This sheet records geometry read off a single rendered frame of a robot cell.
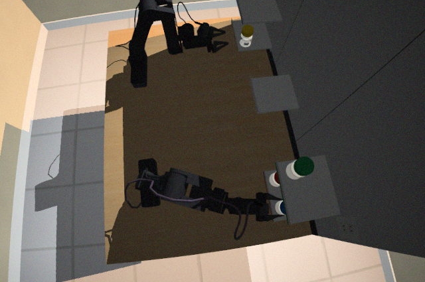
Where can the bottle with dark blue cap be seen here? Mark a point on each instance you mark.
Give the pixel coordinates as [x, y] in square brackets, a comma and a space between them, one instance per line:
[280, 207]

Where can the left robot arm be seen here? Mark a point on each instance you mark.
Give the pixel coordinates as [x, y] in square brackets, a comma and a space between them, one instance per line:
[149, 12]

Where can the white bottle with green cap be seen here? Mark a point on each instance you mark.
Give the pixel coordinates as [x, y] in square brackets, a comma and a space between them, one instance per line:
[300, 167]

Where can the clear glass bottle with yellow cap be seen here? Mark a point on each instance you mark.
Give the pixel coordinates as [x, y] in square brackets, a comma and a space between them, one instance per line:
[246, 35]

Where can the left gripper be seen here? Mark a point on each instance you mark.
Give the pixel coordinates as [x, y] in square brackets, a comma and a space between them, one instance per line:
[204, 41]

